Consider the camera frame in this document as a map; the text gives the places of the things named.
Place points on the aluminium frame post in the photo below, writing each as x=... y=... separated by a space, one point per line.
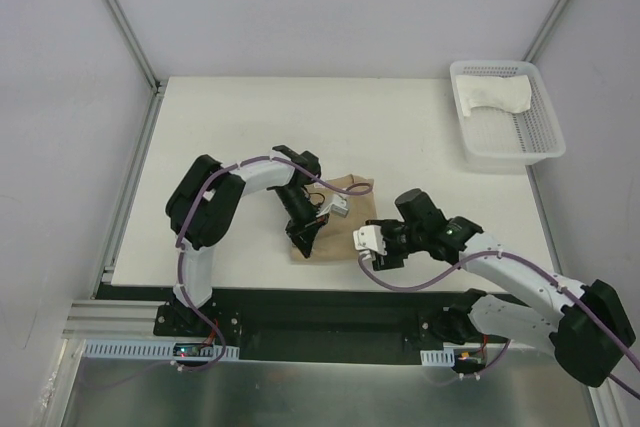
x=133 y=45
x=545 y=32

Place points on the white plastic basket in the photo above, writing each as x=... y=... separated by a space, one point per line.
x=505 y=115

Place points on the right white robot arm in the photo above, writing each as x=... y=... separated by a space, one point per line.
x=584 y=327

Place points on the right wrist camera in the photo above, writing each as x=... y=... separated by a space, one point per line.
x=369 y=238

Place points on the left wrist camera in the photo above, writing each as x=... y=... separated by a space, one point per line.
x=337 y=205

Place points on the right aluminium frame post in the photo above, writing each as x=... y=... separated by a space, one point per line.
x=545 y=32

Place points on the left aluminium frame post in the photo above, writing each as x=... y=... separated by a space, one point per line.
x=133 y=45

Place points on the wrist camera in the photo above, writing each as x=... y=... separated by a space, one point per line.
x=337 y=205
x=369 y=238

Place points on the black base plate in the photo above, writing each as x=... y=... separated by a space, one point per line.
x=379 y=328

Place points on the beige t shirt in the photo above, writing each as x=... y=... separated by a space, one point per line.
x=334 y=241

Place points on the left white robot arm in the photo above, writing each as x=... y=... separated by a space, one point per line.
x=202 y=208

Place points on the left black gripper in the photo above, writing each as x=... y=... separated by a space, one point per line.
x=304 y=228

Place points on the rolled white t shirt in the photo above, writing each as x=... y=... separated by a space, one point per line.
x=508 y=94

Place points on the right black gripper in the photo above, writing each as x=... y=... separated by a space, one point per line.
x=386 y=247

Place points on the right white cable duct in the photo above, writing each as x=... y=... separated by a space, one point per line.
x=438 y=358

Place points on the aluminium front rail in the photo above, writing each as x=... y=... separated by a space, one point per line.
x=111 y=318

